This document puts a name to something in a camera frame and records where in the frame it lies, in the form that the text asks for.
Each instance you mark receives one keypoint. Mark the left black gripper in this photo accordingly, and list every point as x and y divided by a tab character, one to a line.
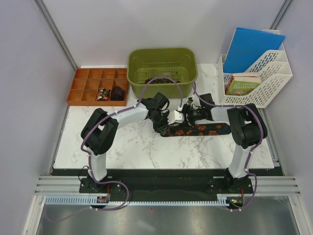
162	129

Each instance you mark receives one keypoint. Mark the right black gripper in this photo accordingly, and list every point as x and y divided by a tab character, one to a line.
187	109

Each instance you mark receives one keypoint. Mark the black orange floral tie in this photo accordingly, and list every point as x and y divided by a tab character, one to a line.
208	129

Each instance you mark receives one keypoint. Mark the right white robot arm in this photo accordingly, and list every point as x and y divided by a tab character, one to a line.
246	127

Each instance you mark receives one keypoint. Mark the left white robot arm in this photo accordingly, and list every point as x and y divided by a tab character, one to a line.
100	130

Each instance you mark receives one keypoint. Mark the dark tie in basin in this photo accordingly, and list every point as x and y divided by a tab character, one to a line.
161	80

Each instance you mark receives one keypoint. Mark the olive green plastic basin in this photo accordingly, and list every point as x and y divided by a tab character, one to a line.
176	63

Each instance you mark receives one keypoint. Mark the green treehouse book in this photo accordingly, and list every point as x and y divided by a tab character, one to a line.
241	84

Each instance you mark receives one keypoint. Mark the rolled dark navy tie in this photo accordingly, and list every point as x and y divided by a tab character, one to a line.
117	94

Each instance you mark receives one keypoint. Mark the rolled colourful floral tie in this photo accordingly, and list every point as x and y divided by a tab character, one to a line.
103	94

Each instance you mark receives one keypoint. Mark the orange compartment tray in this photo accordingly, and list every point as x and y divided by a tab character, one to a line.
86	81

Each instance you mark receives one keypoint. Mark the blue folder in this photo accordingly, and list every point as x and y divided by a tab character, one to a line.
247	46

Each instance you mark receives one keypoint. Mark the white file organizer rack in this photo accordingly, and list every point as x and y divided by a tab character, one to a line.
274	70

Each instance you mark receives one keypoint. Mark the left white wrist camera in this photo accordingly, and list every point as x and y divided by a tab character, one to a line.
175	117

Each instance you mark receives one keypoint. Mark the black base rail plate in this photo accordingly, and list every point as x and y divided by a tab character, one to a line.
166	184

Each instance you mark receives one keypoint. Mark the aluminium frame rail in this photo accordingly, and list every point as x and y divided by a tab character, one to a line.
266	186

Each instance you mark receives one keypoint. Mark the grey slotted cable duct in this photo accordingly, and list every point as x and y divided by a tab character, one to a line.
88	200

